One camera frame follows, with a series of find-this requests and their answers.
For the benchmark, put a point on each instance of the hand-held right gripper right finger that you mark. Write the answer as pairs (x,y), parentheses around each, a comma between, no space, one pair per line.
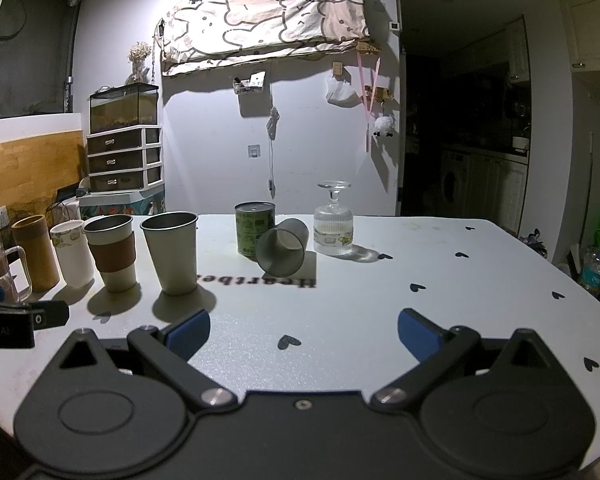
(420,335)

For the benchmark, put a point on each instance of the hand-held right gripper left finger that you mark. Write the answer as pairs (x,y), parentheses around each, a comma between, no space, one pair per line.
(187,335)

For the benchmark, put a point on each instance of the grey translucent cup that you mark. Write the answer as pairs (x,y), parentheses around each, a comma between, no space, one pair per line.
(280,250)

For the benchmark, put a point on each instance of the brown bamboo cup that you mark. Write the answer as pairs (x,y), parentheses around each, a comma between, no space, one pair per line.
(35,255)

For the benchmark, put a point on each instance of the stainless steel cup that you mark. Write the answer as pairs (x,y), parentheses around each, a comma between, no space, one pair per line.
(172,255)

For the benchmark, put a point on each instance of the cup with brown sleeve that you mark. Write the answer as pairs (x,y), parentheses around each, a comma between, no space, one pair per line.
(112,255)

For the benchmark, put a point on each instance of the white patterned mug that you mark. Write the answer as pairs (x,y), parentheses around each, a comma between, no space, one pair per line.
(72,257)

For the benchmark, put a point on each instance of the green tin can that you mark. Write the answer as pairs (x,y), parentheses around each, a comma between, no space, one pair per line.
(252,227)

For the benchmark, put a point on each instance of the patterned storage box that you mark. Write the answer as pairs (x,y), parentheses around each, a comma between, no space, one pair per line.
(122,204)

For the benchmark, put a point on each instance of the clear ribbed glass goblet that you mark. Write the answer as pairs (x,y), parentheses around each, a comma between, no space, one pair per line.
(333,232)

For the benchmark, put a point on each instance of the washing machine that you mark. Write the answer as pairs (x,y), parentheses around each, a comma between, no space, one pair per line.
(455,180)

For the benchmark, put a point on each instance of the plastic drawer unit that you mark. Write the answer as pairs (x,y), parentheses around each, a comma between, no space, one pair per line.
(122,157)

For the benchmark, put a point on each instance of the plastic water bottle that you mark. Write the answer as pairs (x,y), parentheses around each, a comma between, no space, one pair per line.
(595,272)

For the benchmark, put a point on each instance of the white plush sheep toy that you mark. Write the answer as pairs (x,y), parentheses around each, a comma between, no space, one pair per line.
(384,125)

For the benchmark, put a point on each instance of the glass fish tank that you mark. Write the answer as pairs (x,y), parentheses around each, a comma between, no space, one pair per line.
(124,107)

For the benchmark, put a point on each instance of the pink hanging strips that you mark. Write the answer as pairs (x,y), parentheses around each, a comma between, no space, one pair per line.
(368,105)

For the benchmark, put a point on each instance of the dark window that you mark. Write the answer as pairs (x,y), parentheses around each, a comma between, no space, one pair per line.
(32,50)

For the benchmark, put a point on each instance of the white hanging bag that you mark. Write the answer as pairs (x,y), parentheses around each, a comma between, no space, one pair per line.
(340,92)

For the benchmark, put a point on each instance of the vase with dried flowers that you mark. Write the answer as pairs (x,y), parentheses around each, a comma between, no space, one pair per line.
(139,62)

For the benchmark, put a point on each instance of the printed cartoon cloth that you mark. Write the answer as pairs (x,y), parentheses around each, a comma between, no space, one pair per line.
(260,22)

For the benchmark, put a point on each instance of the white wall socket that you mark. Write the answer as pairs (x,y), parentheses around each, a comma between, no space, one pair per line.
(253,150)

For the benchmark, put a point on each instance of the white wall thermostat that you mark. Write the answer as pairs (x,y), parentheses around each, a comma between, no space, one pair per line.
(394,26)

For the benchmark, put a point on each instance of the white wall cabinet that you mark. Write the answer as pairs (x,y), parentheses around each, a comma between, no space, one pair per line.
(592,27)

